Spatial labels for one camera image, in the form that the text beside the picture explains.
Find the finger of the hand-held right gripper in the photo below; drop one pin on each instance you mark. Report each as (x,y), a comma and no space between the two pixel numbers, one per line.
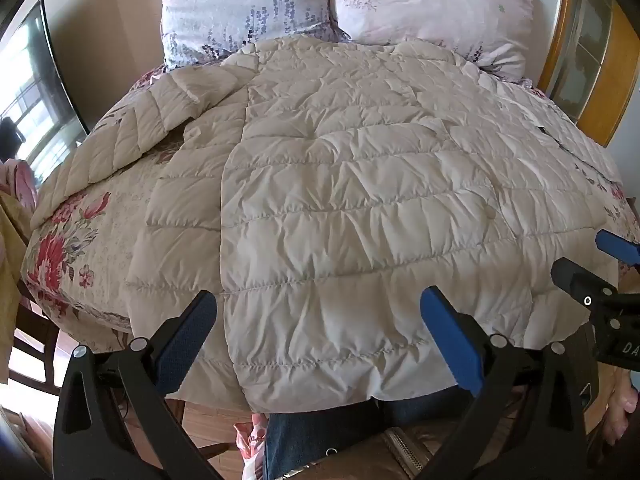
(620,249)
(580,280)

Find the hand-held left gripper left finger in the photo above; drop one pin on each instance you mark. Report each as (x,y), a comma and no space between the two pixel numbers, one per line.
(186,340)

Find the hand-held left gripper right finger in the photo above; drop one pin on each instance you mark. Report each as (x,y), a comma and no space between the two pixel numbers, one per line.
(450,340)

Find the cream quilted down comforter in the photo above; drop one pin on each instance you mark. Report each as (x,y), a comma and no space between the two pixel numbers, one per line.
(350,200)

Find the person's right hand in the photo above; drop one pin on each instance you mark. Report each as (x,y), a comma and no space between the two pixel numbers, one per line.
(622,410)

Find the pink white plastic bag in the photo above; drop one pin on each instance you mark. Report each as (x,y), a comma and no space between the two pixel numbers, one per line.
(250,440)

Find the floral bedspread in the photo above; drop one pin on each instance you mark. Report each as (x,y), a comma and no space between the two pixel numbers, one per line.
(80,260)

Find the dark wooden chair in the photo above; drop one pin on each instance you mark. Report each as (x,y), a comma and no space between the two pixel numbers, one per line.
(31,332)

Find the person's legs in jeans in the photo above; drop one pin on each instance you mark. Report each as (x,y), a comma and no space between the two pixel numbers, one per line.
(310,440)

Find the yellow cloth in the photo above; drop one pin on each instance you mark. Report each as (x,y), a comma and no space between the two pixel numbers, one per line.
(11,270)

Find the pink cloth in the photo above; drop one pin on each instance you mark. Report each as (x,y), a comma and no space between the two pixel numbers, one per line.
(21,180)

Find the pink floral pillow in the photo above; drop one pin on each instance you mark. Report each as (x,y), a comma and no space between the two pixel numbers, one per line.
(435,5)
(240,10)

